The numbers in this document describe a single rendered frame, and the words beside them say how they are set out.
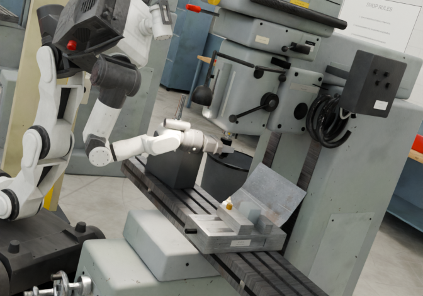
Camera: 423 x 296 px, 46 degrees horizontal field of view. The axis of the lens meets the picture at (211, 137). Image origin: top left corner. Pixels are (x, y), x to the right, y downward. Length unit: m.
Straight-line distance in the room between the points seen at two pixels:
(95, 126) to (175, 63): 7.45
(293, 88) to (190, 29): 7.34
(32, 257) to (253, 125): 1.03
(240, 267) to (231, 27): 0.83
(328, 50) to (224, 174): 2.04
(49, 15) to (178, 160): 0.77
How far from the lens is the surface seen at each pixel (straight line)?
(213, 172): 3.88
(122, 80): 1.70
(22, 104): 3.43
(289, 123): 1.95
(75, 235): 2.35
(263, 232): 1.81
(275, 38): 1.78
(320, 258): 2.28
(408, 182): 6.34
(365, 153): 2.17
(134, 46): 1.79
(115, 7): 1.78
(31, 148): 2.13
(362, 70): 1.79
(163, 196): 2.09
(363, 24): 7.03
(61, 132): 2.13
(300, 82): 1.92
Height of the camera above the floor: 1.73
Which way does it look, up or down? 14 degrees down
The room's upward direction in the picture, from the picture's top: 16 degrees clockwise
